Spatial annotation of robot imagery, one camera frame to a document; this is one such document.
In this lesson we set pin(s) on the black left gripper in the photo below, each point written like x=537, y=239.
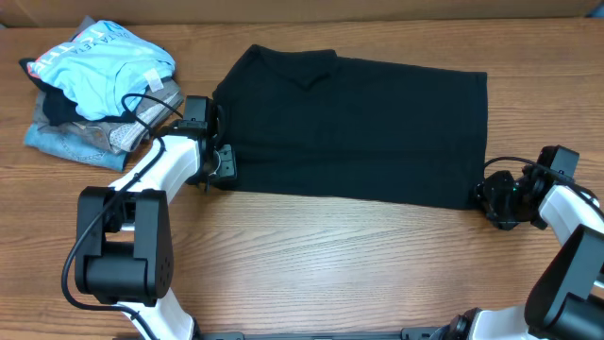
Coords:
x=228, y=166

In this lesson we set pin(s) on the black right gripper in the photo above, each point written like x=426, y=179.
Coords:
x=490, y=187

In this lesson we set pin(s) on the black t-shirt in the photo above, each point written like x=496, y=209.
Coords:
x=317, y=124

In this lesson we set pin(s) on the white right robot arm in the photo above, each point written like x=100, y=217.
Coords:
x=561, y=304

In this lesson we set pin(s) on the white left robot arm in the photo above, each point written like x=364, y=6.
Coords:
x=123, y=254

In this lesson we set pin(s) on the light blue printed shirt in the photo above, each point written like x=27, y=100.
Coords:
x=105, y=70

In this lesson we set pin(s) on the blue denim jeans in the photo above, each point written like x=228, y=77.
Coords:
x=73, y=148

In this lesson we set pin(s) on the dark navy folded garment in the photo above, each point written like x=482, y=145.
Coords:
x=56, y=106

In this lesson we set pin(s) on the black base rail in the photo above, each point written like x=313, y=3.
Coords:
x=419, y=333

